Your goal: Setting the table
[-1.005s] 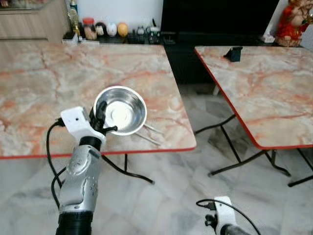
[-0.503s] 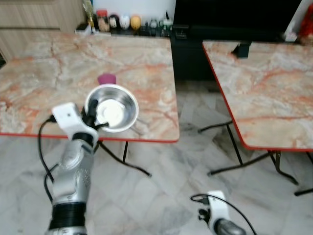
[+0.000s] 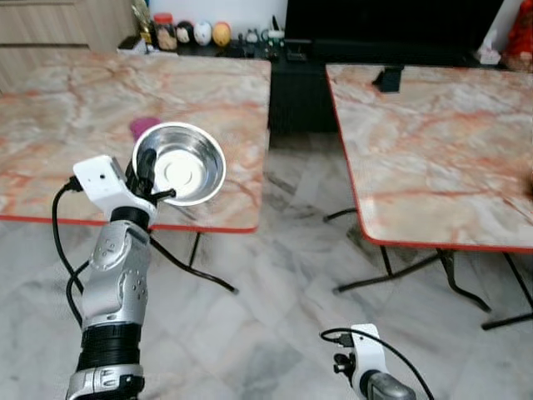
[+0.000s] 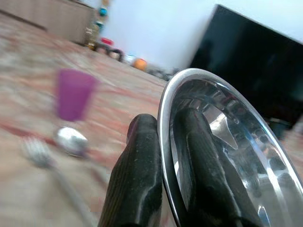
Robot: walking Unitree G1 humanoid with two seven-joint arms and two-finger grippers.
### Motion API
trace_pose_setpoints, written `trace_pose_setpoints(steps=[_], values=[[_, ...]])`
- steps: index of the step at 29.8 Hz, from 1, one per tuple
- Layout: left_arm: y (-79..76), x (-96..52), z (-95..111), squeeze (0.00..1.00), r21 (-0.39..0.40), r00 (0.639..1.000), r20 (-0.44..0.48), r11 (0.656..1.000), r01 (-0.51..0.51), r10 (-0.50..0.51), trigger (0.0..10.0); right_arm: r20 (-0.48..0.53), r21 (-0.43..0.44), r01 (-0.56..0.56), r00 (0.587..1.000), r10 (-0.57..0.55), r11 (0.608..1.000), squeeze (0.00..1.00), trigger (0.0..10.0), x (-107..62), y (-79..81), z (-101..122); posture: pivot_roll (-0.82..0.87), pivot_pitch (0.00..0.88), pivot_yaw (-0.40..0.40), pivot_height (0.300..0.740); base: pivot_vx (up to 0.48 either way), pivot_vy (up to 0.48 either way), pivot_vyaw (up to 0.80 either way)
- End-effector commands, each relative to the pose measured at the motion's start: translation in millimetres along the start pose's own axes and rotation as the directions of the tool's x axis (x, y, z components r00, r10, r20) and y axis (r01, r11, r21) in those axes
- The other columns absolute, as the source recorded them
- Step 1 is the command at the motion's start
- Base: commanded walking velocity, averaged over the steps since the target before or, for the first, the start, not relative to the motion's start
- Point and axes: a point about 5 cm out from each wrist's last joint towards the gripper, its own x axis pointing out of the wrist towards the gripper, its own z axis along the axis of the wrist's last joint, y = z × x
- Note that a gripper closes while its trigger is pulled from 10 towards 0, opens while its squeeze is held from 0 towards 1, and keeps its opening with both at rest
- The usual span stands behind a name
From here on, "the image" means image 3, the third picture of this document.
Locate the stainless steel bowl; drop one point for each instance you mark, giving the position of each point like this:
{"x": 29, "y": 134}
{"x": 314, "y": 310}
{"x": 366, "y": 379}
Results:
{"x": 187, "y": 167}

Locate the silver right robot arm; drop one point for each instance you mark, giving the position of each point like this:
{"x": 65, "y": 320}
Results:
{"x": 390, "y": 388}

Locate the purple plastic cup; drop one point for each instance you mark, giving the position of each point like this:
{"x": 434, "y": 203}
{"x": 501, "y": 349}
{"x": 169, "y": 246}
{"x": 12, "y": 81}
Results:
{"x": 141, "y": 127}

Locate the marble top folding table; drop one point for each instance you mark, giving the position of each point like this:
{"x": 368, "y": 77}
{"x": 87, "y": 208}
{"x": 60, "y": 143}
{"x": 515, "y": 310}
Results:
{"x": 433, "y": 150}
{"x": 75, "y": 117}

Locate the red lidded snack jar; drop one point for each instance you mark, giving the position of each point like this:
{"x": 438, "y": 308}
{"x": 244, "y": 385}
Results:
{"x": 164, "y": 33}

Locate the black white round figurine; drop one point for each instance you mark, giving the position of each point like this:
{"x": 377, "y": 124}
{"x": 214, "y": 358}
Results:
{"x": 185, "y": 33}

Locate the white egg figurine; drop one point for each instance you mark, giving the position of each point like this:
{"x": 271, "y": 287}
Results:
{"x": 203, "y": 33}

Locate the gold trophy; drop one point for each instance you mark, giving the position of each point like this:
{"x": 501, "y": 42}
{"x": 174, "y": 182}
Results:
{"x": 143, "y": 21}

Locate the yellow egg figurine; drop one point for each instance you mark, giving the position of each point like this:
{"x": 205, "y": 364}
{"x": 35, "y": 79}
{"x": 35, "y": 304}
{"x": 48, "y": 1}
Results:
{"x": 221, "y": 35}

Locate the small grey figurine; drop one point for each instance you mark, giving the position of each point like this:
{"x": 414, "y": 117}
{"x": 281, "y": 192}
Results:
{"x": 251, "y": 38}

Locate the light wooden cabinet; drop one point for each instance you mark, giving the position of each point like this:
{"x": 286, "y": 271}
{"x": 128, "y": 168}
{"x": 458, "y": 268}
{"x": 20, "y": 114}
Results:
{"x": 58, "y": 25}

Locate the red plush figure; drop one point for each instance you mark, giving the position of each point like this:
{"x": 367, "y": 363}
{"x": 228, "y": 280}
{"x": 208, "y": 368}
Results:
{"x": 521, "y": 37}

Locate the small green white mug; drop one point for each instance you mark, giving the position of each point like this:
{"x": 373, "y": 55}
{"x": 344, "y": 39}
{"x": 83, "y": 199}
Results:
{"x": 275, "y": 37}

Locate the white pink tissue box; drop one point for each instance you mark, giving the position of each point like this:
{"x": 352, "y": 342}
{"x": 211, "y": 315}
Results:
{"x": 490, "y": 55}

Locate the black phone stand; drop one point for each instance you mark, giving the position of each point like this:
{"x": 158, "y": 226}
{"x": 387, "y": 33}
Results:
{"x": 388, "y": 80}

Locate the black television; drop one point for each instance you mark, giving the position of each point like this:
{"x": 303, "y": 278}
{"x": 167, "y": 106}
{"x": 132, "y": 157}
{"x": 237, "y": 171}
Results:
{"x": 391, "y": 17}

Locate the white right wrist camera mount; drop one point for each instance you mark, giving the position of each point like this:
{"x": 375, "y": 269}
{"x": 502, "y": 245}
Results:
{"x": 367, "y": 354}

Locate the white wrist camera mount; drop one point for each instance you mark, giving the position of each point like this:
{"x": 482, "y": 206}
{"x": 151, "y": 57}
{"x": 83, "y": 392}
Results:
{"x": 104, "y": 179}
{"x": 367, "y": 354}

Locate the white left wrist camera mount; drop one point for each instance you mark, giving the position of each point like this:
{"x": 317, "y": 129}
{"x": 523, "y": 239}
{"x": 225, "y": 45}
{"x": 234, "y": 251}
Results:
{"x": 104, "y": 179}

